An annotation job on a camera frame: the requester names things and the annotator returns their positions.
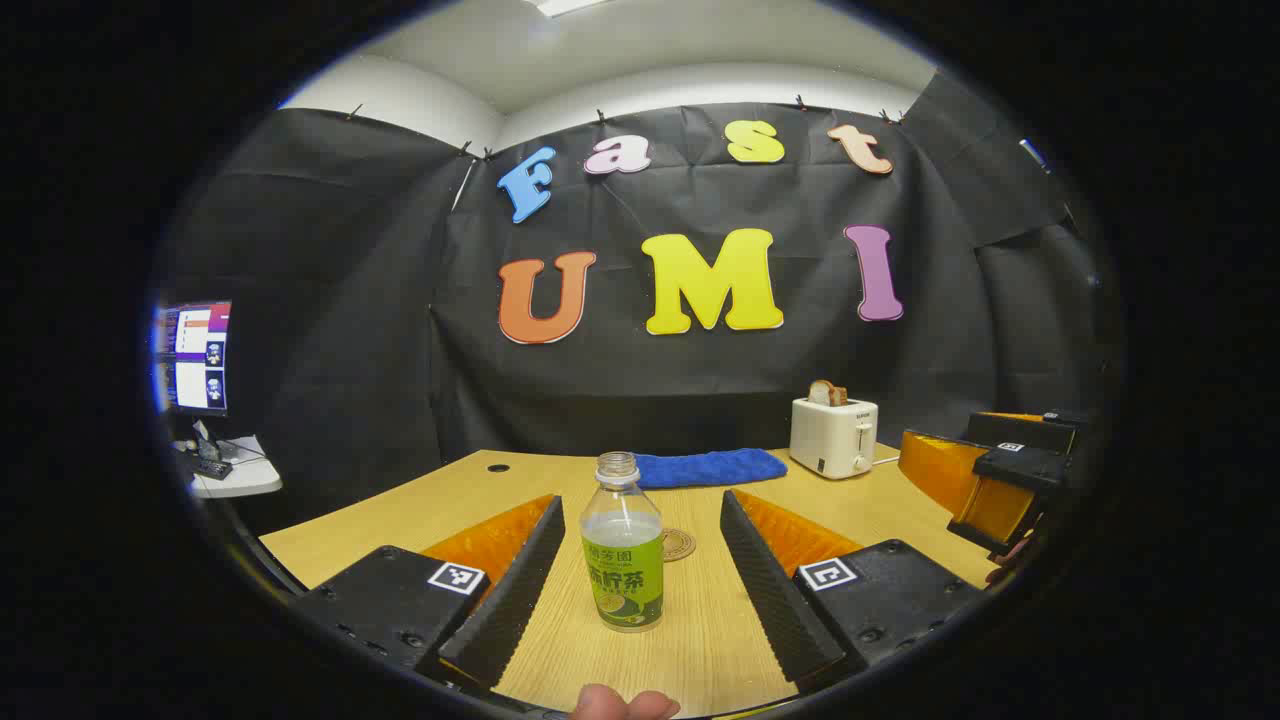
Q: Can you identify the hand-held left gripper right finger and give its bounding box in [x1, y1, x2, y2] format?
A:
[719, 488, 986, 693]

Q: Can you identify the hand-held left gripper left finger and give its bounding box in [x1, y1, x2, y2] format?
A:
[290, 493, 567, 693]

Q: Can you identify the green label water bottle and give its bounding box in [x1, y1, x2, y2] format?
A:
[579, 451, 665, 633]

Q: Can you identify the white toaster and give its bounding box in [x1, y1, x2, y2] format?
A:
[789, 396, 880, 480]

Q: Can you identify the blue towel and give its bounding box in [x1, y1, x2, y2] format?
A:
[634, 448, 789, 491]

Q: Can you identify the white side desk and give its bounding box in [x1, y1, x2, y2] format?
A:
[180, 435, 284, 499]

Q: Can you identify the computer monitor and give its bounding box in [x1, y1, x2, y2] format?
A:
[152, 300, 233, 417]

